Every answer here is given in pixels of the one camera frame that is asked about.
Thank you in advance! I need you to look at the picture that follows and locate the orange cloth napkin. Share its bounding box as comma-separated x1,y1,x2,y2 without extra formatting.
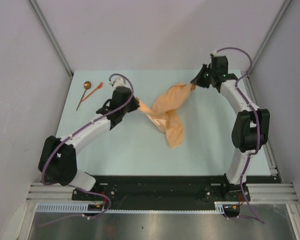
138,83,196,149

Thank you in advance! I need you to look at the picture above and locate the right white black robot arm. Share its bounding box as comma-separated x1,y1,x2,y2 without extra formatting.
191,54,270,201

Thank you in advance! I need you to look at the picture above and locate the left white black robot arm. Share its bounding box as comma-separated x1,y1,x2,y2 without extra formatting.
38,86,139,200

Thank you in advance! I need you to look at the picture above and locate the orange plastic fork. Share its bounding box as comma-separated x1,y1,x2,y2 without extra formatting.
82,82,104,102

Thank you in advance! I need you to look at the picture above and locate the copper spoon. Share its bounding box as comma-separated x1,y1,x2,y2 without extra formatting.
76,81,92,111

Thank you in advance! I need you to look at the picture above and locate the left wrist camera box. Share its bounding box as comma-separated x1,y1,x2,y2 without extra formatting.
109,77,127,90

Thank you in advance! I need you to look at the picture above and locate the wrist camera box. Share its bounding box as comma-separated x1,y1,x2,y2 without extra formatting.
210,50,219,57
109,77,127,90

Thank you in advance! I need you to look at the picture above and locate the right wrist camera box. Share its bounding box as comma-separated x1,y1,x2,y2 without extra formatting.
210,50,219,57

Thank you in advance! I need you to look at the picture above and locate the right aluminium frame post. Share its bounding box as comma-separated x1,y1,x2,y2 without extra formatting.
248,0,294,75

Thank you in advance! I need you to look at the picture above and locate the aluminium frame post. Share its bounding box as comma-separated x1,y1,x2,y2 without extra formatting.
26,0,74,79
248,0,294,75

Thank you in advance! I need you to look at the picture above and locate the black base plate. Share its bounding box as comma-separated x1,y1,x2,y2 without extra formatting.
71,175,251,211

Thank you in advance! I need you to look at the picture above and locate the left aluminium frame post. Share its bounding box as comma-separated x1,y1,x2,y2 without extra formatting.
26,0,74,79

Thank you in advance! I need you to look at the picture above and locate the slotted cable duct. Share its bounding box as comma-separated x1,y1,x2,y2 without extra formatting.
36,203,239,215

